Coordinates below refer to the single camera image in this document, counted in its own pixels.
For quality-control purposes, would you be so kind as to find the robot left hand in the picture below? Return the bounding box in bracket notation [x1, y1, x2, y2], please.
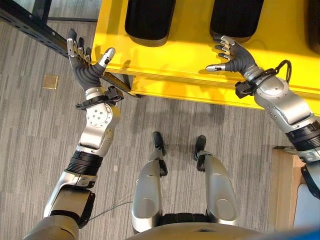
[66, 28, 117, 92]

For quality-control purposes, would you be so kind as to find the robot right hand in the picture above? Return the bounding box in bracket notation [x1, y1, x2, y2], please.
[205, 35, 259, 77]

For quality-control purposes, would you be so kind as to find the brass floor socket plate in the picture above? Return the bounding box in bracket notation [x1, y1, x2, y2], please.
[42, 74, 59, 90]

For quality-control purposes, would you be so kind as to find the silver robot left leg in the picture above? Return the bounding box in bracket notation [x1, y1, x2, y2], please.
[131, 131, 169, 234]

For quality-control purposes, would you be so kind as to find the silver robot leg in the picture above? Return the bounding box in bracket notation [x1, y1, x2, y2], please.
[131, 131, 169, 234]
[192, 135, 240, 227]

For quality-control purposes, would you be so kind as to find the silver robot right leg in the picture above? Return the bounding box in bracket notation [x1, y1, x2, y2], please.
[192, 135, 240, 227]

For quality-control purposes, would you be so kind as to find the light wooden table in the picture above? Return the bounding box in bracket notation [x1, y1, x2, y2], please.
[269, 146, 307, 231]

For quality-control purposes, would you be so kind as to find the grey robot torso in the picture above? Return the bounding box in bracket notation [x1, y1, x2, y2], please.
[124, 212, 320, 240]

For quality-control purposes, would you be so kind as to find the black metal shelf rail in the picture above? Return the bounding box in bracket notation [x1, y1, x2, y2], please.
[0, 0, 133, 93]

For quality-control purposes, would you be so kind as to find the thin grey cable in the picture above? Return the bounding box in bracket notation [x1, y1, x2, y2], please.
[87, 201, 133, 222]

